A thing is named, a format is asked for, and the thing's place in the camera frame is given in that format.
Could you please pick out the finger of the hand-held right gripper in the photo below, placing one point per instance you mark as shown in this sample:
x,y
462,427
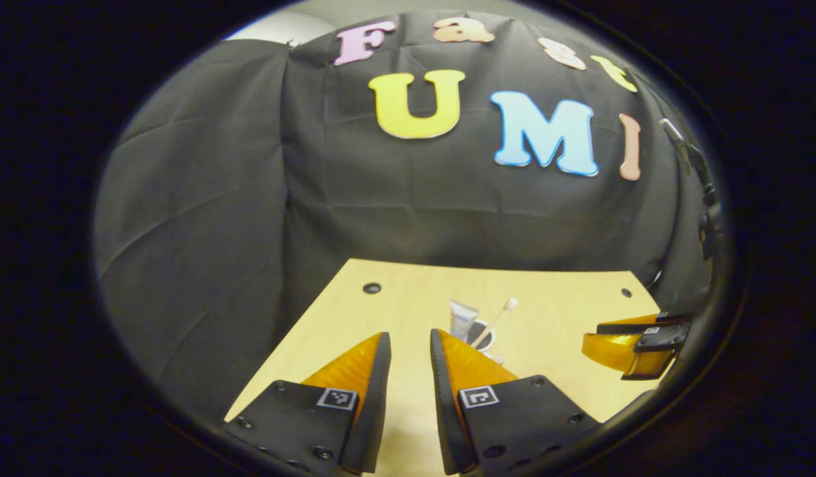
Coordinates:
x,y
620,328
659,338

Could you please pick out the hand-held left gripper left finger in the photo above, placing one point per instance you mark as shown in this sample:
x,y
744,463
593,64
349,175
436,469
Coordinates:
x,y
374,397

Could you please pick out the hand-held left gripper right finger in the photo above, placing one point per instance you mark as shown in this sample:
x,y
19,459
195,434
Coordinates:
x,y
441,397

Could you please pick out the white toothpaste tube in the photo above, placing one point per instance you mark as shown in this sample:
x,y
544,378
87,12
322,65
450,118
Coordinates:
x,y
462,317

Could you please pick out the beige toothbrush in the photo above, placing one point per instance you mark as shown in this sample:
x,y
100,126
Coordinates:
x,y
510,305

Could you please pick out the light wooden desktop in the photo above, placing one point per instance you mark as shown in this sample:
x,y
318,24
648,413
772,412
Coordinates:
x,y
560,311

